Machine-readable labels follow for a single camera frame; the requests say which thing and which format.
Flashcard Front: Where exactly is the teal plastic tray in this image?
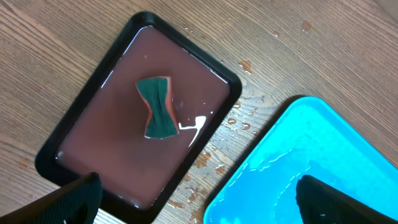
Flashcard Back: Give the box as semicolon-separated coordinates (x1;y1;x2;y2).
203;96;397;224

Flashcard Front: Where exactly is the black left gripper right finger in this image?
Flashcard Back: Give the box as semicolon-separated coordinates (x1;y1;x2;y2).
296;175;397;224

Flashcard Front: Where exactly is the dark red water tray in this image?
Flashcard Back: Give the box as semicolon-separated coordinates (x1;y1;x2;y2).
35;11;242;223

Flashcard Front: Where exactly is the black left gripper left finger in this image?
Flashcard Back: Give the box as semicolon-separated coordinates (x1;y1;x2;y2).
1;172;103;224

